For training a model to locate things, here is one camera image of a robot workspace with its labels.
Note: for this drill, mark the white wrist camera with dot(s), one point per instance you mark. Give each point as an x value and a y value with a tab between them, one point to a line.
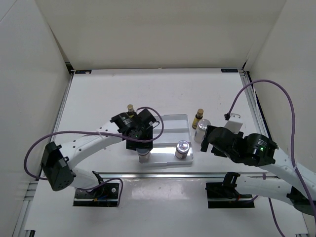
154	124
233	122

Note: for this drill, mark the left blue corner label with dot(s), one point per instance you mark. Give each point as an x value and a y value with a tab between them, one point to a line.
83	71

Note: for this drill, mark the right tall silver-lid jar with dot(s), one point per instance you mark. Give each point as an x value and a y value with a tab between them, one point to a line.
201	130

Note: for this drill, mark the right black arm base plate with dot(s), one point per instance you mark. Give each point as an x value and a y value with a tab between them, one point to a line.
218	197

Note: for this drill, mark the aluminium front rail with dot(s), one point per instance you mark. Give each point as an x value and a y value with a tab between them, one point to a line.
130	175

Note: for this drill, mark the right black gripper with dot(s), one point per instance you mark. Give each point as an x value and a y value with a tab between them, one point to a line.
205	144

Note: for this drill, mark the white tiered organizer tray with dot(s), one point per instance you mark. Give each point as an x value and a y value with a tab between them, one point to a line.
176	128

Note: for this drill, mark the blue corner label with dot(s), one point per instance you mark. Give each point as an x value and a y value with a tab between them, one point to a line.
226	70
83	71

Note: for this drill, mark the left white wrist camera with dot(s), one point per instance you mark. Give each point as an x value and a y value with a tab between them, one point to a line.
154	124

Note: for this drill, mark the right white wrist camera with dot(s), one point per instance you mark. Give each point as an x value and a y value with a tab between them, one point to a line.
233	122

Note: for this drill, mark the small yellow-label bottle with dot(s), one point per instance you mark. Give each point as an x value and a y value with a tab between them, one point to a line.
130	110
198	117

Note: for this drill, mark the left small yellow-label bottle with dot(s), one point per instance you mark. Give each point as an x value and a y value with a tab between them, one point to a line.
130	110

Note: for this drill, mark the aluminium right rail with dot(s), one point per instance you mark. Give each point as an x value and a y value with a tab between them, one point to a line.
259	120

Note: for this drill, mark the short white-lid spice jar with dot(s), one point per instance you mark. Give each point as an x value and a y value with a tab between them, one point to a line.
143	155
182	149

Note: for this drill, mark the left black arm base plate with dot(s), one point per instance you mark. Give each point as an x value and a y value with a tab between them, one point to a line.
108	195

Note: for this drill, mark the aluminium rail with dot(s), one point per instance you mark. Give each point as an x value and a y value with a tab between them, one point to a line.
130	175
259	120

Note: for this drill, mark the right blue corner label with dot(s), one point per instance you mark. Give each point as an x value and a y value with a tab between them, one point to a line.
226	70

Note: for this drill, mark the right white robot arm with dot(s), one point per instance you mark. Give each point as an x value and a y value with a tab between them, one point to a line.
294	185

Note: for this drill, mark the right small yellow-label bottle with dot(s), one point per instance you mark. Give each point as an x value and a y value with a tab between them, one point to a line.
198	117

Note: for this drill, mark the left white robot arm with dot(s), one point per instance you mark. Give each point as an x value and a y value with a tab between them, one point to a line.
59	162

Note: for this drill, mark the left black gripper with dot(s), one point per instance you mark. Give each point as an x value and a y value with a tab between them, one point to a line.
132	145

